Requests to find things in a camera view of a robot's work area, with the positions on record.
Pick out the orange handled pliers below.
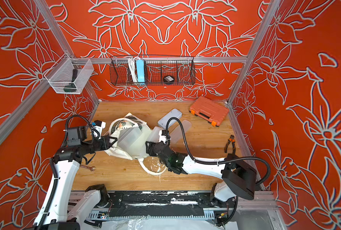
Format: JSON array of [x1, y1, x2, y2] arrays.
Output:
[[224, 135, 236, 155]]

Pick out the white coiled cable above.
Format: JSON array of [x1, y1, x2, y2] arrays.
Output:
[[128, 57, 138, 84]]

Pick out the orange plastic tool case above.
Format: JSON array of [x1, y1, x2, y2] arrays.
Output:
[[189, 96, 229, 127]]

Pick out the dark green flashlight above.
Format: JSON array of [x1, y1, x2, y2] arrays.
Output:
[[64, 69, 78, 93]]

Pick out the small metal wrench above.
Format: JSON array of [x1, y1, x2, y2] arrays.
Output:
[[80, 165, 96, 172]]

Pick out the clear plastic wall bin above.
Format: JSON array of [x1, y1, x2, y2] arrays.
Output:
[[44, 57, 94, 94]]

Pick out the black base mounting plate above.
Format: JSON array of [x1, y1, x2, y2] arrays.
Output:
[[87, 191, 234, 221]]

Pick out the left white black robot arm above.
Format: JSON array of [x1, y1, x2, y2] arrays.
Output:
[[31, 135, 118, 230]]

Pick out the white printed canvas tote bag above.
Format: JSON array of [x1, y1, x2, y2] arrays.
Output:
[[105, 113, 166, 176]]

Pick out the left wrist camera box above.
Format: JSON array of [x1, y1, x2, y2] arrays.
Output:
[[65, 120, 106, 146]]

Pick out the light blue power bank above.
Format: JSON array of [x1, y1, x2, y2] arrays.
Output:
[[136, 59, 145, 84]]

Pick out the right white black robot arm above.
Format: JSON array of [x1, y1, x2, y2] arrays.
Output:
[[145, 117, 271, 227]]

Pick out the black wire wall basket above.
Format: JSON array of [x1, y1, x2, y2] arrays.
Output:
[[109, 55, 196, 86]]

